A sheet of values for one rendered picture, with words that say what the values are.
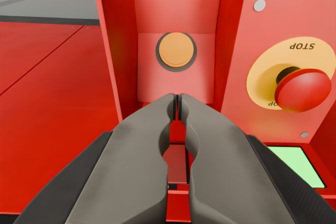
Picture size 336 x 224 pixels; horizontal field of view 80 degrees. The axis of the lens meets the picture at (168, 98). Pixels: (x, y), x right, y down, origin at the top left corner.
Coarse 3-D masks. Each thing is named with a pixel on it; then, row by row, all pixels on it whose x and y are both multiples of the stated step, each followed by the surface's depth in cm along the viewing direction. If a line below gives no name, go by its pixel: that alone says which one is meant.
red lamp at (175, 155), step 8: (176, 144) 22; (168, 152) 21; (176, 152) 21; (184, 152) 21; (168, 160) 20; (176, 160) 20; (184, 160) 20; (168, 168) 20; (176, 168) 20; (184, 168) 20; (168, 176) 19; (176, 176) 19; (184, 176) 19
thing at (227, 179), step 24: (192, 120) 9; (216, 120) 9; (192, 144) 9; (216, 144) 8; (240, 144) 8; (192, 168) 7; (216, 168) 7; (240, 168) 7; (192, 192) 6; (216, 192) 6; (240, 192) 6; (264, 192) 6; (192, 216) 7; (216, 216) 6; (240, 216) 6; (264, 216) 6; (288, 216) 6
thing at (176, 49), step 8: (176, 32) 22; (168, 40) 22; (176, 40) 22; (184, 40) 22; (160, 48) 22; (168, 48) 22; (176, 48) 22; (184, 48) 22; (192, 48) 22; (160, 56) 22; (168, 56) 22; (176, 56) 22; (184, 56) 22; (168, 64) 22; (176, 64) 22; (184, 64) 23
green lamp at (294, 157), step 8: (280, 152) 21; (288, 152) 21; (296, 152) 21; (288, 160) 20; (296, 160) 20; (304, 160) 20; (296, 168) 20; (304, 168) 20; (312, 168) 20; (304, 176) 19; (312, 176) 19; (312, 184) 18; (320, 184) 18
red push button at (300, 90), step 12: (288, 72) 16; (300, 72) 15; (312, 72) 14; (324, 72) 15; (288, 84) 15; (300, 84) 15; (312, 84) 15; (324, 84) 15; (276, 96) 16; (288, 96) 15; (300, 96) 15; (312, 96) 15; (324, 96) 15; (288, 108) 16; (300, 108) 16
